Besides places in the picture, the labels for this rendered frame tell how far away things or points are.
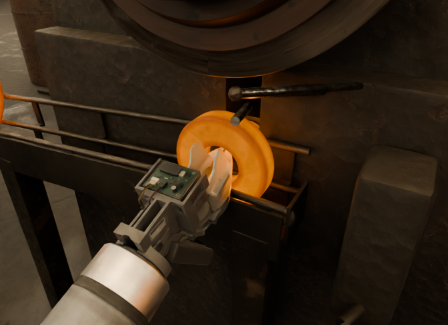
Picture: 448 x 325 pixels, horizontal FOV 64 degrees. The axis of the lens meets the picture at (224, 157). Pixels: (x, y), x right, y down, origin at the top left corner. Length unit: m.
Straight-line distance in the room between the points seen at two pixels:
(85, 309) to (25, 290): 1.10
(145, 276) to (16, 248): 1.29
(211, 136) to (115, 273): 0.23
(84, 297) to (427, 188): 0.36
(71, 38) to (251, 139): 0.43
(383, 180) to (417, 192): 0.03
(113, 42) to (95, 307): 0.46
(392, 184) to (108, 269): 0.31
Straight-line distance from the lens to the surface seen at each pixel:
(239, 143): 0.50
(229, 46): 0.41
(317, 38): 0.39
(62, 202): 1.84
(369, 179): 0.43
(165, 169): 0.45
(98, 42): 0.72
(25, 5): 3.30
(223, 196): 0.48
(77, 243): 1.59
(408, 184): 0.43
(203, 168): 0.52
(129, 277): 0.39
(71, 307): 0.40
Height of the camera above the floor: 1.02
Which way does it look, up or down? 30 degrees down
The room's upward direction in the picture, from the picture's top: straight up
